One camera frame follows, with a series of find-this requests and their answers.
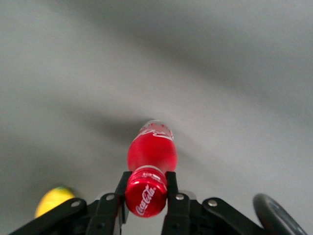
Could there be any dark grey table mat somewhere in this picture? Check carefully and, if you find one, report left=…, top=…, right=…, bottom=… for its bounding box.
left=0, top=0, right=313, bottom=235

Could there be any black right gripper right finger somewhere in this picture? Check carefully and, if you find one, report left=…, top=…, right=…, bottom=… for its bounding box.
left=160, top=171, right=192, bottom=235

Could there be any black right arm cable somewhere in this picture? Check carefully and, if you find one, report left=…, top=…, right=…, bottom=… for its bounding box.
left=252, top=193, right=308, bottom=235

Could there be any red coke bottle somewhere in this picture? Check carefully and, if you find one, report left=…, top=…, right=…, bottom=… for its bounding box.
left=124, top=119, right=178, bottom=218

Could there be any yellow lemon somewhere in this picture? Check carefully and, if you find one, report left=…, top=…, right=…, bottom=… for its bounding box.
left=35, top=186, right=77, bottom=219

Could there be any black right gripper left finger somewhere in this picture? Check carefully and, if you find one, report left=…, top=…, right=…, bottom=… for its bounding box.
left=88, top=170, right=134, bottom=235

